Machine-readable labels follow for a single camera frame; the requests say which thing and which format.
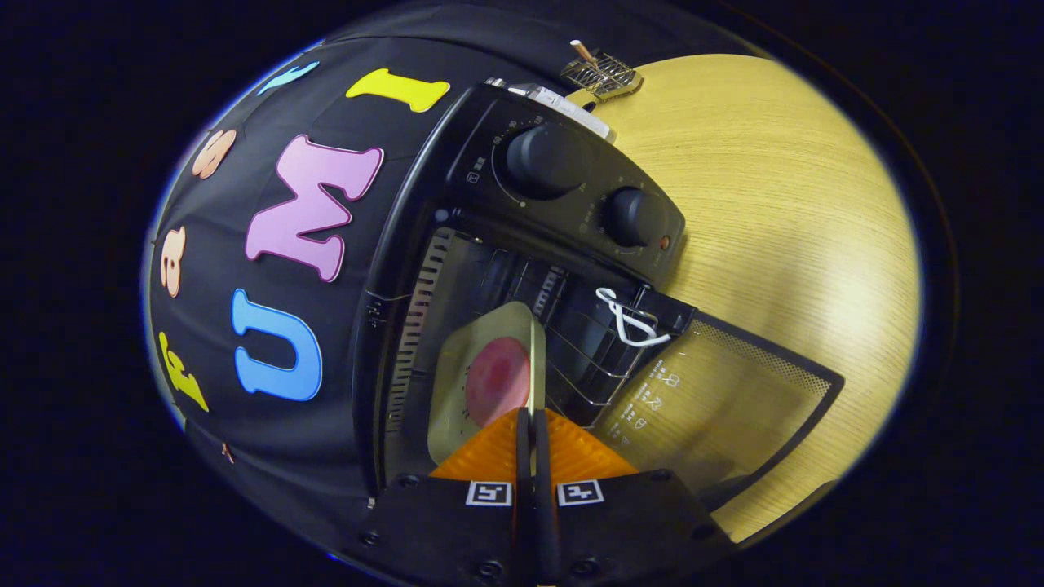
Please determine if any pink ham slice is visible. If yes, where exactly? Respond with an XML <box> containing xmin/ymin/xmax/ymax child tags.
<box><xmin>465</xmin><ymin>337</ymin><xmax>533</xmax><ymax>429</ymax></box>

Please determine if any white string loop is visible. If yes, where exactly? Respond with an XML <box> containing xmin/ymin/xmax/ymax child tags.
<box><xmin>595</xmin><ymin>287</ymin><xmax>671</xmax><ymax>347</ymax></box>

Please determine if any white food tray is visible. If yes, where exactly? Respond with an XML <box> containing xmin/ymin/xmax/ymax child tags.
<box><xmin>427</xmin><ymin>301</ymin><xmax>547</xmax><ymax>470</ymax></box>

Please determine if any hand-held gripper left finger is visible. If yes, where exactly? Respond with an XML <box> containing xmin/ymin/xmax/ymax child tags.
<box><xmin>359</xmin><ymin>406</ymin><xmax>537</xmax><ymax>587</ymax></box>

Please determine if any black toaster oven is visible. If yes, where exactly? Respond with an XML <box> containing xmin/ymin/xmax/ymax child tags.
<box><xmin>355</xmin><ymin>82</ymin><xmax>845</xmax><ymax>514</ymax></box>

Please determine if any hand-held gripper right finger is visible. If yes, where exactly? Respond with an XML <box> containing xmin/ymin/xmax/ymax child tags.
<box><xmin>534</xmin><ymin>408</ymin><xmax>732</xmax><ymax>587</ymax></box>

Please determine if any oven wire rack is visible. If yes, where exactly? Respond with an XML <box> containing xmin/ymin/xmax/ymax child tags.
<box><xmin>538</xmin><ymin>269</ymin><xmax>653</xmax><ymax>425</ymax></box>

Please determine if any wire mesh pen holder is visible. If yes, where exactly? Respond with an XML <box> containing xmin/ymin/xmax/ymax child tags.
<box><xmin>560</xmin><ymin>51</ymin><xmax>644</xmax><ymax>103</ymax></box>

